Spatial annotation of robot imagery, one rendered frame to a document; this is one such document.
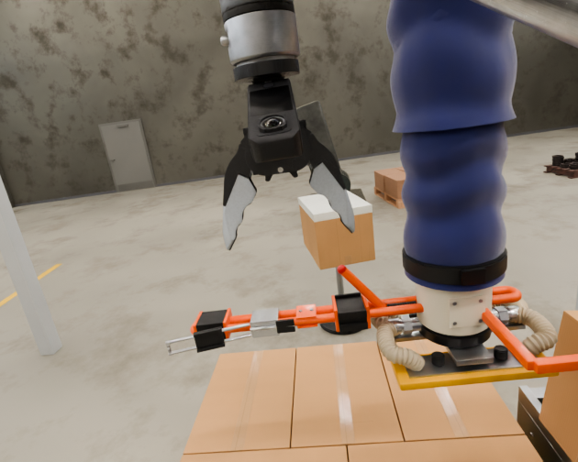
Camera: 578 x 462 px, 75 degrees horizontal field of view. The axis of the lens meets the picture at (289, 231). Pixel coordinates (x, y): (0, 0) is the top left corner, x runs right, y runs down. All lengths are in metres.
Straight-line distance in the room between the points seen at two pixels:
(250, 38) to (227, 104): 12.08
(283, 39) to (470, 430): 1.43
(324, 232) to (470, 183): 1.80
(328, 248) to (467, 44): 1.96
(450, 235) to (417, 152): 0.18
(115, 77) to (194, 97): 2.42
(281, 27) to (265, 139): 0.13
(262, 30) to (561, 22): 0.24
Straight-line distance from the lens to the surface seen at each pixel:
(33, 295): 3.74
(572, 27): 0.32
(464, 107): 0.79
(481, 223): 0.85
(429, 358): 0.99
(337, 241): 2.58
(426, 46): 0.79
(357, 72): 12.70
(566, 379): 1.43
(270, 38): 0.41
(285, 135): 0.32
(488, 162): 0.84
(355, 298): 0.99
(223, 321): 0.97
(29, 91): 14.47
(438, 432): 1.58
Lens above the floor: 1.67
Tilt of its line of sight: 17 degrees down
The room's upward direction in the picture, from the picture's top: 8 degrees counter-clockwise
